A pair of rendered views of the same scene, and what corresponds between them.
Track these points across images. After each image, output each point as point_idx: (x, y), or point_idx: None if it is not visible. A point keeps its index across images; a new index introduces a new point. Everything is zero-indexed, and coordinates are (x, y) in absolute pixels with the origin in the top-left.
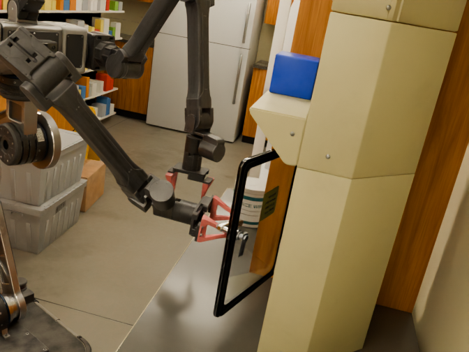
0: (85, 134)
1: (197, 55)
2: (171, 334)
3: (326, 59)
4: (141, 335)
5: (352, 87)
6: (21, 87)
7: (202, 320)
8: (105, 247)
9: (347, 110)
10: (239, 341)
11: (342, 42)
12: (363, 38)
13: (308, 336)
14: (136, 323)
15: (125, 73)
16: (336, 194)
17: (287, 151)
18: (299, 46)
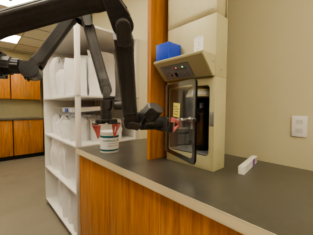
0: (132, 71)
1: (99, 55)
2: (187, 183)
3: (217, 30)
4: (184, 190)
5: (223, 42)
6: (121, 21)
7: (180, 175)
8: None
9: (223, 51)
10: (200, 172)
11: (220, 24)
12: (223, 24)
13: (223, 150)
14: (172, 189)
15: (38, 73)
16: (224, 85)
17: (213, 69)
18: (153, 47)
